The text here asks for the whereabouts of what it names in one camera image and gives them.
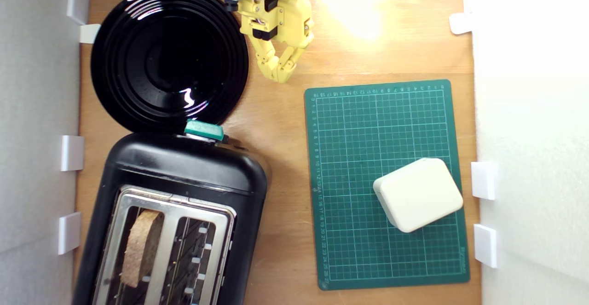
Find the green toaster lever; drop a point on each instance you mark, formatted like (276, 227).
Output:
(204, 130)

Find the black two-slot toaster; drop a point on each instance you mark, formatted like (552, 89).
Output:
(184, 167)

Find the green cutting mat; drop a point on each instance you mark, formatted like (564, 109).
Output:
(349, 135)

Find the black ridged plate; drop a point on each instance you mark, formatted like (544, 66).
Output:
(138, 66)

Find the white rounded block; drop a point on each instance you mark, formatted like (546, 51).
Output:
(418, 194)

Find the brown bread slice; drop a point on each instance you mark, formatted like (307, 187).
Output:
(142, 250)

